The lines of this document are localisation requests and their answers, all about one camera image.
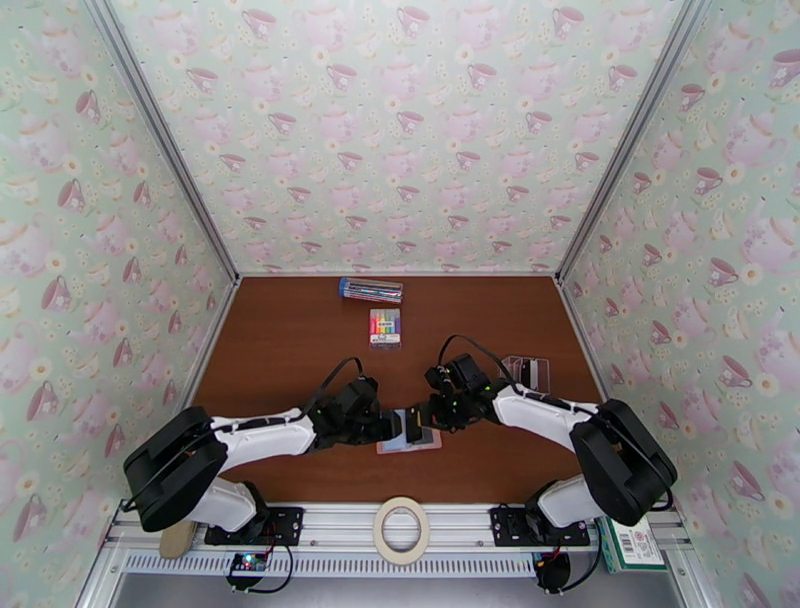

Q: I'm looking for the black puck cable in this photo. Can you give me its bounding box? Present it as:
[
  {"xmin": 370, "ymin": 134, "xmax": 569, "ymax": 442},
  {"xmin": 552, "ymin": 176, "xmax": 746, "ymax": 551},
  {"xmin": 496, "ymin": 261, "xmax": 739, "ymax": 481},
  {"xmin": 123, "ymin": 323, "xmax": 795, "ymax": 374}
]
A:
[{"xmin": 562, "ymin": 531, "xmax": 606, "ymax": 592}]

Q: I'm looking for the small circuit board with LED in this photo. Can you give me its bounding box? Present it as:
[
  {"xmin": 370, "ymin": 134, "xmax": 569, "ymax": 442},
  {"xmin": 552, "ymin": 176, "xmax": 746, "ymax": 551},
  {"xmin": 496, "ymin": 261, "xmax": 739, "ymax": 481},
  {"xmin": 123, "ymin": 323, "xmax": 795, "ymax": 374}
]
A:
[{"xmin": 227, "ymin": 551, "xmax": 270, "ymax": 578}]

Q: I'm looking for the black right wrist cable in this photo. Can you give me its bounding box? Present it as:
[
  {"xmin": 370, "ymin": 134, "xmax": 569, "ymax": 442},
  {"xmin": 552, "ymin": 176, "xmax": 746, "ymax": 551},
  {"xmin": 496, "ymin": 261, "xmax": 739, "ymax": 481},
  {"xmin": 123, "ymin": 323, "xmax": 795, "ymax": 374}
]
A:
[{"xmin": 437, "ymin": 335, "xmax": 520, "ymax": 395}]

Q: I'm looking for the black board cable loop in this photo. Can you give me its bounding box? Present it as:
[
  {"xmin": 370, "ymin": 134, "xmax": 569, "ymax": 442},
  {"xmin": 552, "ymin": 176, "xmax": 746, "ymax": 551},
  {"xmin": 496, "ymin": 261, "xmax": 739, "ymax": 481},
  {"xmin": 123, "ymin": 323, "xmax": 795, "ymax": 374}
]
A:
[{"xmin": 227, "ymin": 543, "xmax": 296, "ymax": 594}]

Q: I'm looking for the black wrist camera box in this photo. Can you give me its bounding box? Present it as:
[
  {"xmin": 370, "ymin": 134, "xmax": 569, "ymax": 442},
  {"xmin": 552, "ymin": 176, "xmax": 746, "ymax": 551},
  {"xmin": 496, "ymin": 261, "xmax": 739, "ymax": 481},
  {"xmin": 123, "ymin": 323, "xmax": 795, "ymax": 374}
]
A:
[
  {"xmin": 446, "ymin": 352, "xmax": 490, "ymax": 392},
  {"xmin": 337, "ymin": 374, "xmax": 381, "ymax": 414}
]

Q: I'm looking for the white slotted cable duct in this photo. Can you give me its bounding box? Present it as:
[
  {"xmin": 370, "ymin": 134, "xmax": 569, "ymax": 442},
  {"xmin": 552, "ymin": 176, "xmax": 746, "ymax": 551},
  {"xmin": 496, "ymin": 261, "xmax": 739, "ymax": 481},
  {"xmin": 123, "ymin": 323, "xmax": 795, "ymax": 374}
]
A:
[{"xmin": 121, "ymin": 549, "xmax": 539, "ymax": 578}]

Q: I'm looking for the clear acrylic card stand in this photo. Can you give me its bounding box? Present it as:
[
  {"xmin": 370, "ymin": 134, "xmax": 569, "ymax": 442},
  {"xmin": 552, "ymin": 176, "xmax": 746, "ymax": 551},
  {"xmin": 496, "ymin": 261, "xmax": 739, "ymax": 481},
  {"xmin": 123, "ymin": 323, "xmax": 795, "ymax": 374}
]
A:
[{"xmin": 498, "ymin": 354, "xmax": 555, "ymax": 396}]

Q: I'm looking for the aluminium corner post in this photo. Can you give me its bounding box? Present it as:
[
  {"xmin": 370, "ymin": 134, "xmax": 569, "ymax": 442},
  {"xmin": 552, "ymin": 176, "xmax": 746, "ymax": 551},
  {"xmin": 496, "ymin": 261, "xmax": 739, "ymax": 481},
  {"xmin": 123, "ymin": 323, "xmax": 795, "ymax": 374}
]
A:
[
  {"xmin": 84, "ymin": 0, "xmax": 242, "ymax": 286},
  {"xmin": 554, "ymin": 0, "xmax": 714, "ymax": 286}
]

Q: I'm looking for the aluminium frame rail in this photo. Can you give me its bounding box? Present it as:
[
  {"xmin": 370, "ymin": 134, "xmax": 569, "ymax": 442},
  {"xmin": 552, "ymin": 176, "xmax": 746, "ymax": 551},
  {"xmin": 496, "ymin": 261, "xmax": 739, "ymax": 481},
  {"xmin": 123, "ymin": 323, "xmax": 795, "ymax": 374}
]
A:
[{"xmin": 102, "ymin": 499, "xmax": 695, "ymax": 554}]

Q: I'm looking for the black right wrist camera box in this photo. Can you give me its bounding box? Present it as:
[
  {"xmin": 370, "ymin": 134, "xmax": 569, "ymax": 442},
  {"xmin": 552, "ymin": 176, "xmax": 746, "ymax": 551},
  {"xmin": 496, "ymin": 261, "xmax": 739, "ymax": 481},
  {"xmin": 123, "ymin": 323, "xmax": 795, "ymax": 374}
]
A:
[{"xmin": 446, "ymin": 352, "xmax": 490, "ymax": 392}]

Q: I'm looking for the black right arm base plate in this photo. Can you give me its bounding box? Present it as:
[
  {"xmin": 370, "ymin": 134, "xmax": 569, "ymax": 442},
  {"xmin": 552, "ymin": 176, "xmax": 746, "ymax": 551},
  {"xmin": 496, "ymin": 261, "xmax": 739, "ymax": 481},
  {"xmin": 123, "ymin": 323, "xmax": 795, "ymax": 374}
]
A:
[{"xmin": 489, "ymin": 506, "xmax": 592, "ymax": 548}]

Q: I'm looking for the white masking tape roll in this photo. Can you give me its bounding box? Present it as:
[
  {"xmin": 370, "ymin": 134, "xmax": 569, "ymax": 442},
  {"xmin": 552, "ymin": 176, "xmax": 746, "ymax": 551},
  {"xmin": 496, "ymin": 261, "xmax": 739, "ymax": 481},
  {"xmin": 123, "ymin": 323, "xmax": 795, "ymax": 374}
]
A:
[{"xmin": 372, "ymin": 496, "xmax": 431, "ymax": 567}]

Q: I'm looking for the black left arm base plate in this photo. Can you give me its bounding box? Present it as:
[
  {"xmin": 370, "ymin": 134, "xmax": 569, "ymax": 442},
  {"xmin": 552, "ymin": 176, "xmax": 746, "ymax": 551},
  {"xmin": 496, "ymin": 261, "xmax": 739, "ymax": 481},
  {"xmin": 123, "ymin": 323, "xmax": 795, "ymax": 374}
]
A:
[{"xmin": 204, "ymin": 506, "xmax": 306, "ymax": 546}]

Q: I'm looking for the coloured marker pack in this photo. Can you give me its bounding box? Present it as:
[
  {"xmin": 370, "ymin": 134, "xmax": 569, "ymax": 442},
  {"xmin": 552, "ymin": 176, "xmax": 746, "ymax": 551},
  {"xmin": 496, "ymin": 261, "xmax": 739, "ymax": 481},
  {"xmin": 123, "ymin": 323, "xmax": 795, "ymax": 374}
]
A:
[{"xmin": 368, "ymin": 307, "xmax": 403, "ymax": 350}]

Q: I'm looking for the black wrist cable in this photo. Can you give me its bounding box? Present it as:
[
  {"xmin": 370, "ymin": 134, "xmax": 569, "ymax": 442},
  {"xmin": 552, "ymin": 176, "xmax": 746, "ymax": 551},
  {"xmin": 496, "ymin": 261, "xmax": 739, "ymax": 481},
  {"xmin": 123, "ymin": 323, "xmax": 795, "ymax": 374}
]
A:
[
  {"xmin": 437, "ymin": 335, "xmax": 520, "ymax": 395},
  {"xmin": 299, "ymin": 357, "xmax": 365, "ymax": 420}
]

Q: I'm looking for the tan wooden block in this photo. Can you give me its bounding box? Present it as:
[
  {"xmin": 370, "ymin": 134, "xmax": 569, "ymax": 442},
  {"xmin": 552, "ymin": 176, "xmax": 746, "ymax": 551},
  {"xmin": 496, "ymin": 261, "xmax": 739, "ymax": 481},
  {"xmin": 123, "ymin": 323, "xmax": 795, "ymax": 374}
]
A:
[{"xmin": 158, "ymin": 521, "xmax": 199, "ymax": 559}]

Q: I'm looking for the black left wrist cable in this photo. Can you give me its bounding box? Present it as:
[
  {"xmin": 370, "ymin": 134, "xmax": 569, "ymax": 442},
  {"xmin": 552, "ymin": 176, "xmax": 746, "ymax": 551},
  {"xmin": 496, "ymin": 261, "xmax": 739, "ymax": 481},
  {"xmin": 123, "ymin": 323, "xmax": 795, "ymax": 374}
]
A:
[{"xmin": 299, "ymin": 357, "xmax": 365, "ymax": 420}]

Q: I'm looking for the green white cardboard box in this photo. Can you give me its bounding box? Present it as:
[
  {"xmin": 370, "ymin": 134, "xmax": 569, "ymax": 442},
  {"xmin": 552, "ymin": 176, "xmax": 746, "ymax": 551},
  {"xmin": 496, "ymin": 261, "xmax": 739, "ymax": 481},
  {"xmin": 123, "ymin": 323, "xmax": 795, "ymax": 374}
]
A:
[{"xmin": 596, "ymin": 515, "xmax": 669, "ymax": 575}]

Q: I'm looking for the blue coloured pencil tube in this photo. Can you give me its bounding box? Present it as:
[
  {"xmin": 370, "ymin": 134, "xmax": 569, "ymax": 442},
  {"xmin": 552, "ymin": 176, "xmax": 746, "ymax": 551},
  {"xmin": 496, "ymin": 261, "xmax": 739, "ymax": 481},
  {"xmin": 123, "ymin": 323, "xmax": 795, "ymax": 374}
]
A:
[{"xmin": 338, "ymin": 276, "xmax": 404, "ymax": 304}]

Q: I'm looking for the pink leather card holder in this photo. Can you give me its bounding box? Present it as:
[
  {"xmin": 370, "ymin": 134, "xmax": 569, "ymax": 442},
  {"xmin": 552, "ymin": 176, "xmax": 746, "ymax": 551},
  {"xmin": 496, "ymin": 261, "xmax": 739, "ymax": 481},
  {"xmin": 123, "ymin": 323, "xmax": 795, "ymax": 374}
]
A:
[{"xmin": 376, "ymin": 409, "xmax": 443, "ymax": 456}]

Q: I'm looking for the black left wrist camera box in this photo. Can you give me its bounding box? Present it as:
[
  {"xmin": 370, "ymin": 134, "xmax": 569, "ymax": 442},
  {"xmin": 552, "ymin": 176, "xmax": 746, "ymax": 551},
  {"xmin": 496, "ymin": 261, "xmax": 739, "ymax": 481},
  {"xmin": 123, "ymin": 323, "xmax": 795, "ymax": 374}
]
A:
[{"xmin": 337, "ymin": 374, "xmax": 381, "ymax": 414}]

